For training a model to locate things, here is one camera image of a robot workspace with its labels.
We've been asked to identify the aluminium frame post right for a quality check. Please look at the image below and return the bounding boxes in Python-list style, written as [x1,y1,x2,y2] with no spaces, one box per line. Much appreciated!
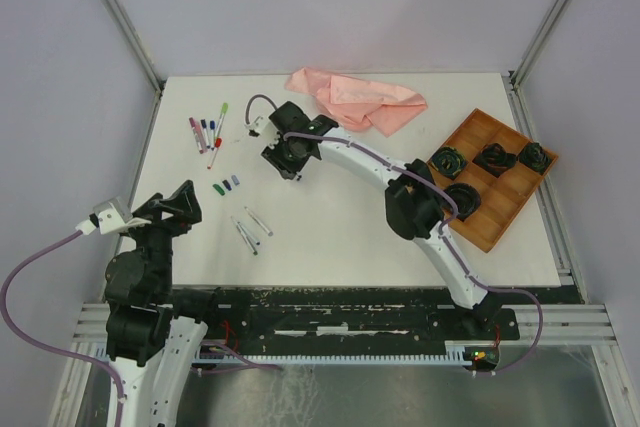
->
[510,0,572,90]

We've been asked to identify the green pen cap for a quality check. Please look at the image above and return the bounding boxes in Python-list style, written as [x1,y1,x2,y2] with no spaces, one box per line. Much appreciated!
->
[213,184,225,196]

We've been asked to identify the green black coiled bundle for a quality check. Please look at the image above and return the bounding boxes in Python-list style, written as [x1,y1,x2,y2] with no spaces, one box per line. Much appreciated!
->
[430,146,468,180]

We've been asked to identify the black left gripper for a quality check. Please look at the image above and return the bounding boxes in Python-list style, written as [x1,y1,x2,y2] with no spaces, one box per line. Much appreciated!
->
[125,178,201,295]

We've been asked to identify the white cable duct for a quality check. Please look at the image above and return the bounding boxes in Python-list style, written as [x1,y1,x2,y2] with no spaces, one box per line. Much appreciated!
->
[92,343,471,367]

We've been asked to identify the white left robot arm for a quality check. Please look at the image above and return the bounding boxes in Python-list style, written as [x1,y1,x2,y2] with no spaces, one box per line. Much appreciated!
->
[94,180,221,426]

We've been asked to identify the black mounting base plate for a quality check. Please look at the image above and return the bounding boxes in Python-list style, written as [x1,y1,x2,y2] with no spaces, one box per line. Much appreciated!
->
[196,287,520,357]

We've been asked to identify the pink capped pen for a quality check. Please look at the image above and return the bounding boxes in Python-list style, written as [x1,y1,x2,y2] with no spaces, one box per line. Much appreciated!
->
[200,119,211,150]

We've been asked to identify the magenta capped pen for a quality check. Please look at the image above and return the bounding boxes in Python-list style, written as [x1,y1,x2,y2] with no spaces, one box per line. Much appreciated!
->
[189,117,205,154]

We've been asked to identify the red capped pen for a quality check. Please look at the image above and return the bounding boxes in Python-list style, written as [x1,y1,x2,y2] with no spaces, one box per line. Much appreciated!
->
[207,137,222,170]

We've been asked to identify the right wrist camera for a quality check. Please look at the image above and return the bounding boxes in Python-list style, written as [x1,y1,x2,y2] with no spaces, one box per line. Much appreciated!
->
[245,116,273,137]

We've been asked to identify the pink cloth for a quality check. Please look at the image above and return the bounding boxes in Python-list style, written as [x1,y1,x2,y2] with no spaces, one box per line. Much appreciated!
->
[285,67,428,137]

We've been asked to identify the green-tipped white pen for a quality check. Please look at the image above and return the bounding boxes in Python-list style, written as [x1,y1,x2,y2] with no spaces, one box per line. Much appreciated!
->
[231,217,258,256]

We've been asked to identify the black coiled cable bundle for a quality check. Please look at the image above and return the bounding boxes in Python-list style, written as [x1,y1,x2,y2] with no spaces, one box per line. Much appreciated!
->
[473,142,517,179]
[517,142,557,174]
[443,182,484,221]

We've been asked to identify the aluminium frame post left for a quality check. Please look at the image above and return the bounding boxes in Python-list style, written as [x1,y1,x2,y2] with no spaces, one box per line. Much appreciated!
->
[74,0,166,93]

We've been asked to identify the light green capped pen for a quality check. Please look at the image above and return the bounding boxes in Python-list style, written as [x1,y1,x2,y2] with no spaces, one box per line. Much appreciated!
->
[215,102,229,137]

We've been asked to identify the wooden compartment tray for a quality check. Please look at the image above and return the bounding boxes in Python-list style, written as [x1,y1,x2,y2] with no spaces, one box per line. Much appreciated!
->
[407,109,558,253]

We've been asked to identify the aluminium frame post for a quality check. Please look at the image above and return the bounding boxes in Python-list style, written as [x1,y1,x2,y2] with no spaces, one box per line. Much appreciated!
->
[510,0,572,90]
[74,0,166,93]

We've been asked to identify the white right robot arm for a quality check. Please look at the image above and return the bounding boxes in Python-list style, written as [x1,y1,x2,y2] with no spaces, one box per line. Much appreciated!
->
[246,102,500,338]

